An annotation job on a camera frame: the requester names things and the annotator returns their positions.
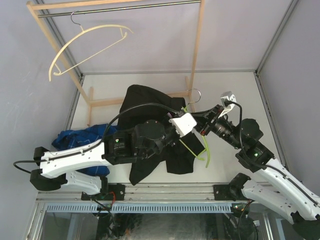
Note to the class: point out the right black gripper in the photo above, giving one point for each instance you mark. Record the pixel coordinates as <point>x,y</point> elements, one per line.
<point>202,117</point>

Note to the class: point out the green hanger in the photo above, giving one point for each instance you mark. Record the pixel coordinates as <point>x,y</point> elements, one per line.
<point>204,146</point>

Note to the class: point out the black shirt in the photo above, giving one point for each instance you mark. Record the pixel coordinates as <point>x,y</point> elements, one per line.
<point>144,116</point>

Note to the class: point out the wooden clothes rack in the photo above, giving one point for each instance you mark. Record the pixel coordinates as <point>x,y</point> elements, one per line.
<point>165,51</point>

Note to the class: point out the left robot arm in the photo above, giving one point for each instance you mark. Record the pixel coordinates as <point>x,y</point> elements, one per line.
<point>59,170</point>

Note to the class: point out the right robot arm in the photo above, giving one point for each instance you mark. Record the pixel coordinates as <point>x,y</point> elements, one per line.
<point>292,200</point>

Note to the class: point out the cream hanger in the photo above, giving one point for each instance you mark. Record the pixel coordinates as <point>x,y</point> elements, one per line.
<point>93,44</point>

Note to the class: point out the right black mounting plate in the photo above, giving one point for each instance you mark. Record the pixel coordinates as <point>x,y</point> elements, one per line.
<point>222,192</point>

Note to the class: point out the black mounting plate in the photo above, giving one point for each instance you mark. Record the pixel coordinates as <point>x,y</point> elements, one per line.
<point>222,192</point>
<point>114,192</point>

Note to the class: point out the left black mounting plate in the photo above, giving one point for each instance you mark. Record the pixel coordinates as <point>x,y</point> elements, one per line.
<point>114,192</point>

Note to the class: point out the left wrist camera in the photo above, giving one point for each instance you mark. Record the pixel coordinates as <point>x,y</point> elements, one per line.
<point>183,124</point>

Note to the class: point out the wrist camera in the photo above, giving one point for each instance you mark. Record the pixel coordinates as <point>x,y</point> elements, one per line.
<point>183,124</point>
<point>227,99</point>

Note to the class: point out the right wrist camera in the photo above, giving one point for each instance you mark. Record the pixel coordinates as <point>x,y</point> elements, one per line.
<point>227,99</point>

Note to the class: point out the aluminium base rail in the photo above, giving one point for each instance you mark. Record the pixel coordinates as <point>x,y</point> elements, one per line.
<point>144,192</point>

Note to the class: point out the grey slotted cable duct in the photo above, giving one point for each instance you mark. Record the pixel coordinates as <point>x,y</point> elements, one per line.
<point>145,208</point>

